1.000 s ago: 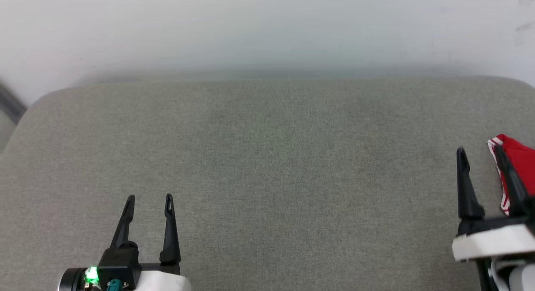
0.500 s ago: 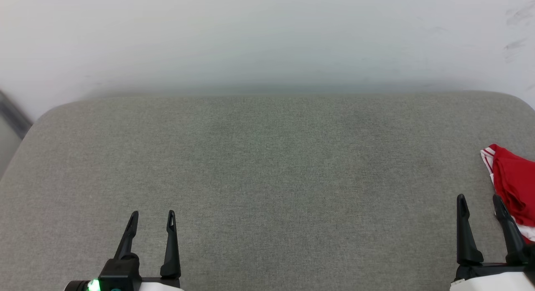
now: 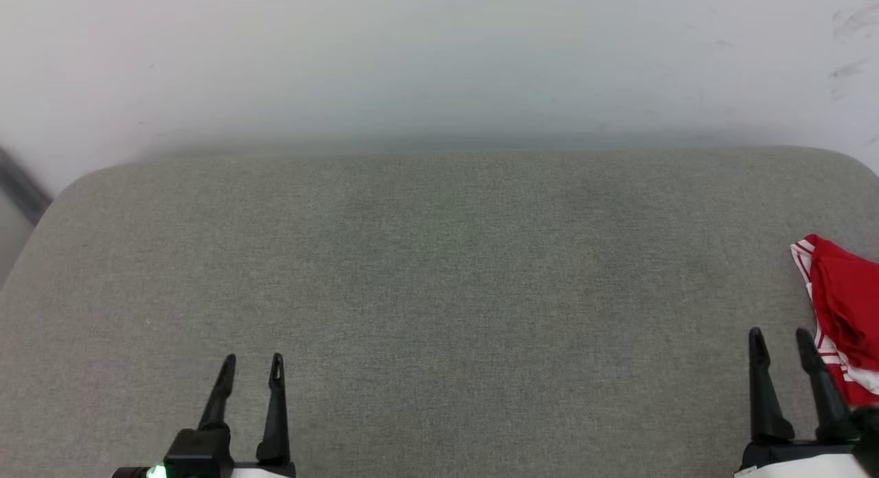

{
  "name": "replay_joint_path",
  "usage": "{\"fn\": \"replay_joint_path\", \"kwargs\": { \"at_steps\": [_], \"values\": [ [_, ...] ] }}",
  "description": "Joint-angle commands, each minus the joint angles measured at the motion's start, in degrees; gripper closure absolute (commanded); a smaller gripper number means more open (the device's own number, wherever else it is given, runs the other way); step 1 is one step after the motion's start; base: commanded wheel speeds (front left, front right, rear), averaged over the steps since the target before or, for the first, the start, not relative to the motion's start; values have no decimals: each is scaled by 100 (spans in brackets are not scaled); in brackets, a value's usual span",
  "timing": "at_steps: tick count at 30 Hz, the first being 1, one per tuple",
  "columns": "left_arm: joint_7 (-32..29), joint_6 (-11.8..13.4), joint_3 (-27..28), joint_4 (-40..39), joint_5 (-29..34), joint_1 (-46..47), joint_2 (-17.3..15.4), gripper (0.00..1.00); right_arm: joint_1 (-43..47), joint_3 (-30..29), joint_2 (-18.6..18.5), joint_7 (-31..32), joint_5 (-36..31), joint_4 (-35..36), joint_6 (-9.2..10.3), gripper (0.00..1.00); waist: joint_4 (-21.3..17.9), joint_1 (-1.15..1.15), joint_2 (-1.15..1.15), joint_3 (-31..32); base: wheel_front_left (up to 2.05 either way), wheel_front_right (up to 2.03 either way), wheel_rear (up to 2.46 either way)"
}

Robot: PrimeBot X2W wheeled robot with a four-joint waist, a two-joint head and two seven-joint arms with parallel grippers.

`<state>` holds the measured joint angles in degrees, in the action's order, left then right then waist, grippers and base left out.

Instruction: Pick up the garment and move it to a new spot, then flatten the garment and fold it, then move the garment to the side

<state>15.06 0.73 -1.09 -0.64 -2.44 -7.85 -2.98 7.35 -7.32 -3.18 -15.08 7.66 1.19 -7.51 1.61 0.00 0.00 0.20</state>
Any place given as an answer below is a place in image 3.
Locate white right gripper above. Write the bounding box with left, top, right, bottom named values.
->
left=733, top=327, right=871, bottom=478

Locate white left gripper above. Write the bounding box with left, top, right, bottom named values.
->
left=112, top=352, right=297, bottom=478

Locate red basketball jersey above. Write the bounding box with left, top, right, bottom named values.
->
left=790, top=234, right=879, bottom=406

